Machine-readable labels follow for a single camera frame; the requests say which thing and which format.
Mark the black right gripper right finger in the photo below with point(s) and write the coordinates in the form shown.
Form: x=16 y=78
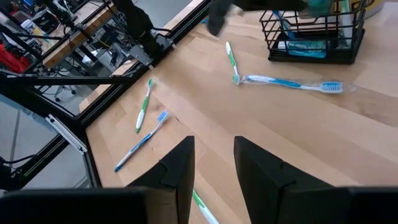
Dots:
x=295 y=205

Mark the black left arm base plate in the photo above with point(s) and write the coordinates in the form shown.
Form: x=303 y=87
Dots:
x=141 y=56

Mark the yellow jar with white lid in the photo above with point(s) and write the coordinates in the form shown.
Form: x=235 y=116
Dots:
x=374 y=3

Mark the office chair base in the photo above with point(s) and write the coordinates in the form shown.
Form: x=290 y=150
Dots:
x=63 y=91

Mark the teal bottle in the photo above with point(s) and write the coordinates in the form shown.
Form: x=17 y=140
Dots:
x=320 y=6

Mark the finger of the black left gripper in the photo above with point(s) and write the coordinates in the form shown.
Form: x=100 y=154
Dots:
x=216 y=18

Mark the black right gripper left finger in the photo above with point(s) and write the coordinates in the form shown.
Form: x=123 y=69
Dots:
x=77 y=208

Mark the blue toothbrush in clear wrapper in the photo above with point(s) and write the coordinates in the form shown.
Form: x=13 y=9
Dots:
x=286 y=83

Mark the wooden neighbour table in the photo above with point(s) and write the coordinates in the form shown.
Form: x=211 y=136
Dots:
x=71 y=43

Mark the white tube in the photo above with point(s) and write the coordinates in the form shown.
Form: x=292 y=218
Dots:
x=345 y=21

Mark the green white toothbrush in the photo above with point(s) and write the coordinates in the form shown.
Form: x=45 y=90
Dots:
x=144 y=105
x=203 y=209
x=232 y=60

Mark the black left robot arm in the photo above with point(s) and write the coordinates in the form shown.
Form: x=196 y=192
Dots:
x=133 y=18

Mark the red cloth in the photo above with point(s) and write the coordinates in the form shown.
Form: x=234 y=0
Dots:
x=12 y=59

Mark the teal blue pack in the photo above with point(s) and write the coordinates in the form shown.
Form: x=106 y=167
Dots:
x=306 y=49

